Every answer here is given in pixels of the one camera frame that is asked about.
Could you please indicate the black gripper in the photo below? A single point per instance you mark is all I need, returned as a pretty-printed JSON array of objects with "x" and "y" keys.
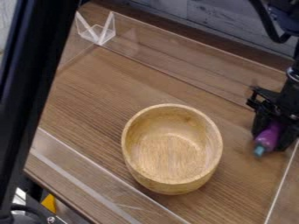
[{"x": 278, "y": 106}]

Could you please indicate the purple toy eggplant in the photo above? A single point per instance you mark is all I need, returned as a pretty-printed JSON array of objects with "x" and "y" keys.
[{"x": 268, "y": 138}]

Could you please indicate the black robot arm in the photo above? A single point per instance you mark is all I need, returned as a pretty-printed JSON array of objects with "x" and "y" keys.
[{"x": 280, "y": 17}]

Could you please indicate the brown wooden bowl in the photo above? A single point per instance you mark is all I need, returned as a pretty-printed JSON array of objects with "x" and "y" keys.
[{"x": 173, "y": 147}]

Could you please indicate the clear acrylic corner bracket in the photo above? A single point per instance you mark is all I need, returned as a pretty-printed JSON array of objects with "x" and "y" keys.
[{"x": 98, "y": 34}]

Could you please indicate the clear acrylic tray wall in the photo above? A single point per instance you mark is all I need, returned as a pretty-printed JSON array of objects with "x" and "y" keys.
[{"x": 89, "y": 188}]

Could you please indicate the black foreground post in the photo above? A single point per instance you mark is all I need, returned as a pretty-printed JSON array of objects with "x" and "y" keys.
[{"x": 38, "y": 36}]

